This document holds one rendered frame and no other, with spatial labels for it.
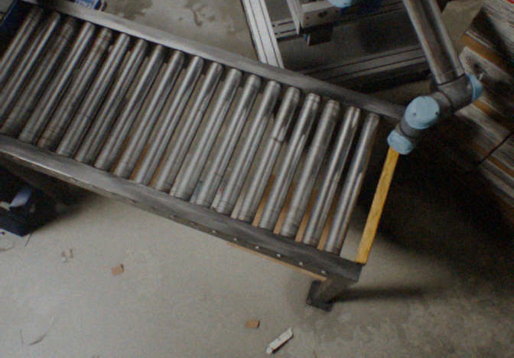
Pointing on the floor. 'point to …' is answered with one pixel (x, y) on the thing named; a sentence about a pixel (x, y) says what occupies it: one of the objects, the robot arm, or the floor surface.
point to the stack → (503, 182)
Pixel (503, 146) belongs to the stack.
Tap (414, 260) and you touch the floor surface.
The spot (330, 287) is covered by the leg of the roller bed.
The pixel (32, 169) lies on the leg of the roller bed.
